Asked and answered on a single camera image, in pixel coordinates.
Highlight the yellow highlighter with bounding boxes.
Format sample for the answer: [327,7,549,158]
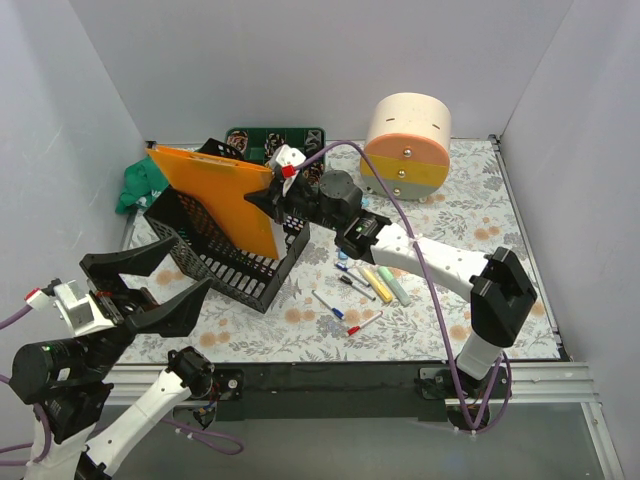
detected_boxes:
[358,266,393,304]

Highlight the black mesh file organizer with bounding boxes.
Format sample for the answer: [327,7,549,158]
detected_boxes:
[144,139,310,313]

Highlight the green compartment tray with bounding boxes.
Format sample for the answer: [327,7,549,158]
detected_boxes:
[225,127,326,165]

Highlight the orange file folder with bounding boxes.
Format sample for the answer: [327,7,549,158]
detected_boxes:
[147,145,287,260]

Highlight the round cream drawer cabinet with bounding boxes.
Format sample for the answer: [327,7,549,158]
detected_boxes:
[360,92,452,200]

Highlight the green cloth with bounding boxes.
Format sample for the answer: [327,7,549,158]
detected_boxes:
[115,156,169,215]

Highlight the small white marker blue cap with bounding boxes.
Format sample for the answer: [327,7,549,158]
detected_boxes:
[335,262,370,287]

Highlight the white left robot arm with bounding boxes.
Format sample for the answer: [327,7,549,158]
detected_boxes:
[8,236,214,479]

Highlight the white marker black cap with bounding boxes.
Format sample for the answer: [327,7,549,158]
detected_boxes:
[339,275,376,301]

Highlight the green highlighter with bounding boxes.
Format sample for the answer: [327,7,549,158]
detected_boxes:
[377,266,411,307]

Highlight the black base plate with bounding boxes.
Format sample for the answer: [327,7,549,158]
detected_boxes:
[172,359,511,424]

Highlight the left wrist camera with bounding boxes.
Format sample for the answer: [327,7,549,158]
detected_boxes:
[24,279,115,337]

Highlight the floral table mat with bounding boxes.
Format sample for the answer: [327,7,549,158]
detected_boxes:
[122,139,532,364]

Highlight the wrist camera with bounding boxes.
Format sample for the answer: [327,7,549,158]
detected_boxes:
[267,144,306,197]
[24,279,115,337]

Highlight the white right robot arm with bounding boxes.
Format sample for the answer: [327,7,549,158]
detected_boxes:
[244,170,538,398]

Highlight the white marker red cap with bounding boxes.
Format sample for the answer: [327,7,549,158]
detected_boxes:
[347,311,384,337]

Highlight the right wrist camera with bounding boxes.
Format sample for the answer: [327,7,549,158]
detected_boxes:
[267,144,306,197]

